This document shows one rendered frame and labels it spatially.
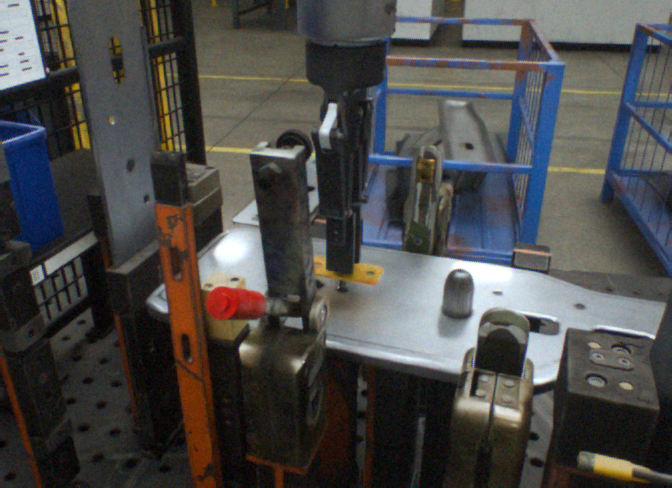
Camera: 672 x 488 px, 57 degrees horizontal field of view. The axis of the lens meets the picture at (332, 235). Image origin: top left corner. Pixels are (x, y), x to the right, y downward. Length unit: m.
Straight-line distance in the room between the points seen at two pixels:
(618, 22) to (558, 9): 0.73
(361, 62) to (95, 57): 0.29
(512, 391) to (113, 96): 0.51
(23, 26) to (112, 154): 0.36
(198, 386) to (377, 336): 0.18
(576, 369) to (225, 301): 0.22
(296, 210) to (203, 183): 0.40
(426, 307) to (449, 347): 0.07
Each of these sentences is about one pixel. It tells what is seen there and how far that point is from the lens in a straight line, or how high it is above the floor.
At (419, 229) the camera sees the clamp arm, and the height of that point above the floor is 1.02.
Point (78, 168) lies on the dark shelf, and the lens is 1.03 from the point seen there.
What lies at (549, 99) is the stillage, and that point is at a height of 0.82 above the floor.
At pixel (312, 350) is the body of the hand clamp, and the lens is 0.52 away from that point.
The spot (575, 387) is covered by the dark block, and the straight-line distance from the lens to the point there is 0.40.
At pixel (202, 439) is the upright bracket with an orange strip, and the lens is 0.67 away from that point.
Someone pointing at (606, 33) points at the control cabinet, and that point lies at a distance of 8.59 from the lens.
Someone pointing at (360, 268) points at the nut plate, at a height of 1.03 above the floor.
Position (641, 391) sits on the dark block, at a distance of 0.41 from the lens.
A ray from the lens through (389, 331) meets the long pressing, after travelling 0.62.
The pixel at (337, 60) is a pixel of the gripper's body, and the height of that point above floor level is 1.26.
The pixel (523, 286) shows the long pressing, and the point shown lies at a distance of 0.72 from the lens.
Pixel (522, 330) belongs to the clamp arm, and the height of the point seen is 1.10.
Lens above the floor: 1.36
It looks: 26 degrees down
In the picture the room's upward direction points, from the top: straight up
